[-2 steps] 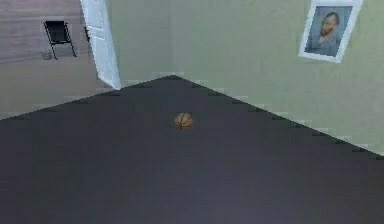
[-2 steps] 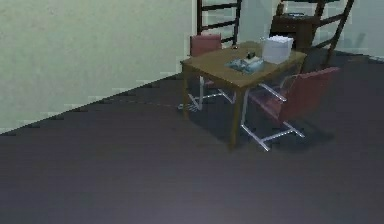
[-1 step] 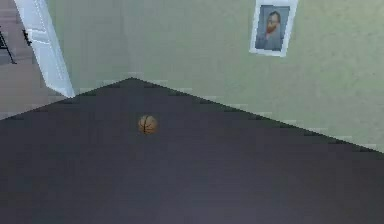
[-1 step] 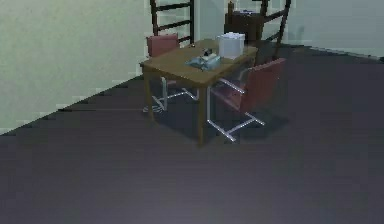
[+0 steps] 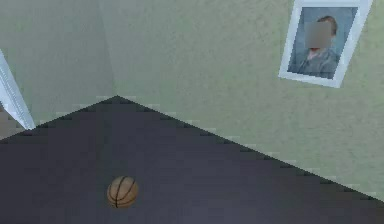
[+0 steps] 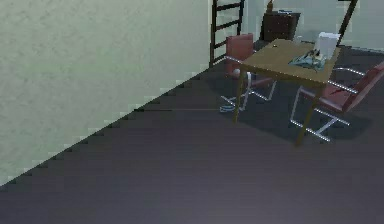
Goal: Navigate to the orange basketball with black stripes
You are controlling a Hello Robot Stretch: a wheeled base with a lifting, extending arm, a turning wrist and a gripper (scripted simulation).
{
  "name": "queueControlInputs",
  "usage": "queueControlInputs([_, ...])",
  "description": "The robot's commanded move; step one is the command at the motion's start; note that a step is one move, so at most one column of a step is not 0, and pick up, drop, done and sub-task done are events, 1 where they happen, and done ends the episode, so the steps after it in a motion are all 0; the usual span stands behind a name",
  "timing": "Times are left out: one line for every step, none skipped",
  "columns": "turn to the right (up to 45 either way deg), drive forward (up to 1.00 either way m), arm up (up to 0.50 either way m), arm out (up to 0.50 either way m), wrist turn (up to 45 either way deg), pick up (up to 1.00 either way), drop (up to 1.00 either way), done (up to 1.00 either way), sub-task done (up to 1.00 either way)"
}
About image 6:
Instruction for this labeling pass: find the dark ladder shelf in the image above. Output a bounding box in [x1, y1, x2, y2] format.
[208, 0, 246, 69]

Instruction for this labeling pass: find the brown wooden table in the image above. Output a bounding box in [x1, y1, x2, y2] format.
[232, 38, 342, 147]

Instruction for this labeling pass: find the dark brown chest of drawers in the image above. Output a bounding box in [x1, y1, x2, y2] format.
[259, 10, 302, 43]

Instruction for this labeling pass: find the teal crumpled cloth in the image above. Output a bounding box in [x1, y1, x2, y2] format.
[287, 49, 328, 73]

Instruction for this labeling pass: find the white box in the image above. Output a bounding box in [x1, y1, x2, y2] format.
[314, 31, 341, 60]

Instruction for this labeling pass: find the red chair with metal frame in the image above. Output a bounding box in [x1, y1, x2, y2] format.
[289, 60, 384, 143]
[219, 33, 278, 114]

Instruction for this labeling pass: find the dark slanted post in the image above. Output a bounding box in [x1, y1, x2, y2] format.
[335, 0, 360, 48]

